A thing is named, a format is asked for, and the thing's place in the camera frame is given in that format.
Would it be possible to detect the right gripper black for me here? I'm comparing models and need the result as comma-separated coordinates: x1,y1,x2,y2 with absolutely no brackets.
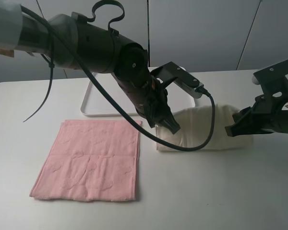
225,97,288,137

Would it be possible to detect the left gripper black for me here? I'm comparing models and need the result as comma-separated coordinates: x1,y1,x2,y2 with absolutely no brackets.
112,68,180,134

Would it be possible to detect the cream white terry towel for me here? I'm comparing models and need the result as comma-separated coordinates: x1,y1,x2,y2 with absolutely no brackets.
156,104,253,150

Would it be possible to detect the pink terry towel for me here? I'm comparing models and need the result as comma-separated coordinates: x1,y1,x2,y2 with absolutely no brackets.
30,120,140,202

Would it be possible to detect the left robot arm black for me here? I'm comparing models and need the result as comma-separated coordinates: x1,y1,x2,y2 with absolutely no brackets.
0,0,180,133

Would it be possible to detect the white rectangular plastic tray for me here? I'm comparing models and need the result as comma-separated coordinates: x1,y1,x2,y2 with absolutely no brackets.
80,73,195,117

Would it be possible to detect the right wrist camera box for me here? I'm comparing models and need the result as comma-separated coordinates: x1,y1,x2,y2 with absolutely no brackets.
253,59,288,97

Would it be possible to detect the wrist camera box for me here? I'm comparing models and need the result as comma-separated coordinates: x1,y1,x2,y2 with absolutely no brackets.
150,62,204,99
253,59,288,97

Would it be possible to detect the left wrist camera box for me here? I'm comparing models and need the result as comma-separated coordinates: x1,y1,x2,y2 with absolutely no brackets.
150,62,204,99

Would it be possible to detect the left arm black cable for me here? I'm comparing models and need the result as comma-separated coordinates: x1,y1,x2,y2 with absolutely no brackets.
20,0,216,152

